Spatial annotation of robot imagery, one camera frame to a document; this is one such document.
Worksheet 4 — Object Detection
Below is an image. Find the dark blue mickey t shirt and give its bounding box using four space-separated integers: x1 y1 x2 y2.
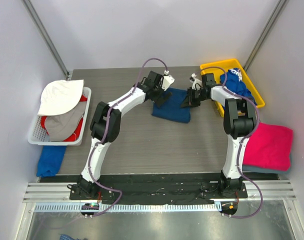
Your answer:
151 87 191 124

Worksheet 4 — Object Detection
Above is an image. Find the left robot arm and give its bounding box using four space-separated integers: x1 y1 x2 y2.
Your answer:
67 70 175 200

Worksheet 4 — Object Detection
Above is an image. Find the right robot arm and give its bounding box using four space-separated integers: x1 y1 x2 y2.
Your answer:
180 73 258 198

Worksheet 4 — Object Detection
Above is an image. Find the yellow plastic tray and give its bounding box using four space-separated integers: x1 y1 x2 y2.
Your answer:
199 58 266 109

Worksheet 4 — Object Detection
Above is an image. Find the royal blue t shirt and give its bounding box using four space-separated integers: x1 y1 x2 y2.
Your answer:
225 68 257 105

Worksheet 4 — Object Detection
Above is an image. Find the grey folded t shirt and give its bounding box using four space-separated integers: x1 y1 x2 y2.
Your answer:
242 153 292 175

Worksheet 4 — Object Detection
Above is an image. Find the red t shirt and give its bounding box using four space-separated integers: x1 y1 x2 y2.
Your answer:
40 94 89 143

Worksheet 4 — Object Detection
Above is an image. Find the pink folded t shirt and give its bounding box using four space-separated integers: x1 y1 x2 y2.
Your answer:
245 122 294 171

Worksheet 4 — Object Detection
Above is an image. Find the white t shirt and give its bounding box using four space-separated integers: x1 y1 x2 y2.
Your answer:
37 79 85 116

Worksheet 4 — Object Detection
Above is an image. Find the blue folded t shirt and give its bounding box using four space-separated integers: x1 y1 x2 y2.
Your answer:
36 145 67 178

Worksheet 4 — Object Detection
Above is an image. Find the white plastic laundry basket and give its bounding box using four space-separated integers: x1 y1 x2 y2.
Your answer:
27 87 92 146

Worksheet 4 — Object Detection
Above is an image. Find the checkered cloth bottom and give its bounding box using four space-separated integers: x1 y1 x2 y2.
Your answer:
59 234 87 240

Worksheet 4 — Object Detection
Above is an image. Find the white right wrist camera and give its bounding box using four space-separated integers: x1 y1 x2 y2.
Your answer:
189 73 203 90

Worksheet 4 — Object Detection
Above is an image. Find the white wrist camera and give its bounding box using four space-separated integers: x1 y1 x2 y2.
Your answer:
161 70 175 91
189 73 203 90

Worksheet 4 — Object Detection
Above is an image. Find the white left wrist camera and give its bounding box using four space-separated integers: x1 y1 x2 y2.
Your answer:
161 70 175 91

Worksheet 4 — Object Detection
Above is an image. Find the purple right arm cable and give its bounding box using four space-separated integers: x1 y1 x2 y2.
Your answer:
191 66 265 220

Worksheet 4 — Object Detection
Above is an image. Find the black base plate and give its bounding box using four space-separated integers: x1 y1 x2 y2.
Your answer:
67 173 248 206

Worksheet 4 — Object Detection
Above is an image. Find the slotted cable duct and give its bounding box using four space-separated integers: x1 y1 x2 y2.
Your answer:
34 202 222 213

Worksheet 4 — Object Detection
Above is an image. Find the aluminium frame post right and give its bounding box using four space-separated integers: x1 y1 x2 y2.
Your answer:
243 0 289 72

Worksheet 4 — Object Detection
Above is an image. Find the aluminium frame post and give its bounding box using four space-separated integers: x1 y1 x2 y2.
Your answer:
21 0 70 79
243 0 289 72

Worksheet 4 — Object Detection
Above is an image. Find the aluminium frame post left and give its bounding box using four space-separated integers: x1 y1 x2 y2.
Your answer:
21 0 70 79

